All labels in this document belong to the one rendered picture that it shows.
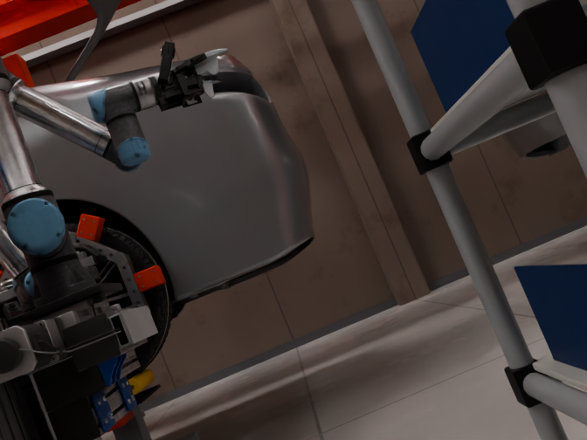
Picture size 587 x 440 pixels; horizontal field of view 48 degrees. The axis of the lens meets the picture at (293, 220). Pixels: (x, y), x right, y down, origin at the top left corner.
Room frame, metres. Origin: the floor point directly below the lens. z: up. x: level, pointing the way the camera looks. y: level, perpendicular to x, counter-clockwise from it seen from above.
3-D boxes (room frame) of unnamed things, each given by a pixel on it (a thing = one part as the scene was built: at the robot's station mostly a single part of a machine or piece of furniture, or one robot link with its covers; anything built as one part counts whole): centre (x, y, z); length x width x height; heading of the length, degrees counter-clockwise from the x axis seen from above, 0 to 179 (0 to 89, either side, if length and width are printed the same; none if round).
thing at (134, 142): (1.59, 0.30, 1.12); 0.11 x 0.08 x 0.11; 18
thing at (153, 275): (2.43, 0.57, 0.85); 0.09 x 0.08 x 0.07; 92
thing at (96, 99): (1.57, 0.29, 1.21); 0.11 x 0.08 x 0.09; 108
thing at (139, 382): (2.52, 0.77, 0.51); 0.29 x 0.06 x 0.06; 2
